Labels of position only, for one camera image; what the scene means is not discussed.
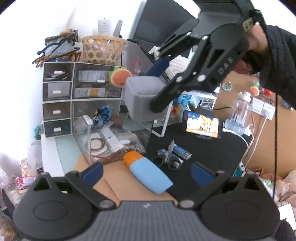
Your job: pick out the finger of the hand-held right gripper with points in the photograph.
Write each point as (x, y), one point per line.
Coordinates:
(180, 39)
(171, 92)

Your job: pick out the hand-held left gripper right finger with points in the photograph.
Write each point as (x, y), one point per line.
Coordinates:
(200, 175)

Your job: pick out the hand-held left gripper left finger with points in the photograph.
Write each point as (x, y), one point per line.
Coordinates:
(93, 173)

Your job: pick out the grey felt box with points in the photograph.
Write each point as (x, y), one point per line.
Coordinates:
(138, 99)

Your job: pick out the large clear drawer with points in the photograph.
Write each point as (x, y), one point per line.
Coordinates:
(129, 136)

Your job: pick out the small clear drawer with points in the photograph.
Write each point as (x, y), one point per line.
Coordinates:
(57, 128)
(57, 90)
(56, 110)
(57, 71)

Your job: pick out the wide clear drawer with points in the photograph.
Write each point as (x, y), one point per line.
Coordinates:
(97, 91)
(92, 73)

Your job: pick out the clear drawer organizer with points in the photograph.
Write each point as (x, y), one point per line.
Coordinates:
(72, 92)

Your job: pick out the brown paper sheet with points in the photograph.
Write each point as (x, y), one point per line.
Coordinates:
(82, 164)
(108, 194)
(129, 187)

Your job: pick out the black desk mat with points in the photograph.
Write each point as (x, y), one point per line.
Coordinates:
(208, 153)

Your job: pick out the white keyboard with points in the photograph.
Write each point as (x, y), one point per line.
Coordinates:
(179, 66)

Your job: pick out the black laptop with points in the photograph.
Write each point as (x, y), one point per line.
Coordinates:
(159, 20)

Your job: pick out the white paper card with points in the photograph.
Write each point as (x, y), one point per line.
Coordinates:
(112, 140)

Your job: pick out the white laptop stand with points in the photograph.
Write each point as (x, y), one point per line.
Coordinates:
(161, 129)

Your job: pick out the round badge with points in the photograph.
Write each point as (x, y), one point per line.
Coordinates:
(227, 85)

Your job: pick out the pink clear packet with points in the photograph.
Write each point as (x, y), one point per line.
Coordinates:
(138, 66)

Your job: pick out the black smartphone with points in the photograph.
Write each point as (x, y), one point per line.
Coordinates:
(203, 124)

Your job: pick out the blue bottle with orange cap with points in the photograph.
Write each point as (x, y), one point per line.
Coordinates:
(150, 173)

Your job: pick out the burger plush magnet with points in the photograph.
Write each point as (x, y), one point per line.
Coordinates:
(120, 77)

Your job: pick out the blue crochet flower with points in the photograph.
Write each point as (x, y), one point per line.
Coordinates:
(105, 114)

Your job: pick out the grey nail file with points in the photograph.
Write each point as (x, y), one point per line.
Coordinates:
(117, 29)

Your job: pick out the brown cork board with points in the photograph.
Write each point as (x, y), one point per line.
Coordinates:
(261, 143)

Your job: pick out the clear water bottle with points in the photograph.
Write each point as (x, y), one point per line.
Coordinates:
(239, 113)

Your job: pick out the teal crochet item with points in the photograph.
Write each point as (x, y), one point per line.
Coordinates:
(38, 132)

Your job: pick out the red snack packet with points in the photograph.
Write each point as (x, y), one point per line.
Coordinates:
(24, 183)

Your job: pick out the woven bamboo basket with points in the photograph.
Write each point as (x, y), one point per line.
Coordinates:
(104, 51)

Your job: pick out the pink floral bedding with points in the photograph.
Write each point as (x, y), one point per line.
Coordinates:
(284, 187)

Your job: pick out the pale wooden stick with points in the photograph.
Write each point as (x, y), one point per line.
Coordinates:
(70, 18)

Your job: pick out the pile of hair clips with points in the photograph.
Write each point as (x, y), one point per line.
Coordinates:
(57, 47)

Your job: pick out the white wall socket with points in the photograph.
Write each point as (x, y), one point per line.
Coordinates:
(263, 108)

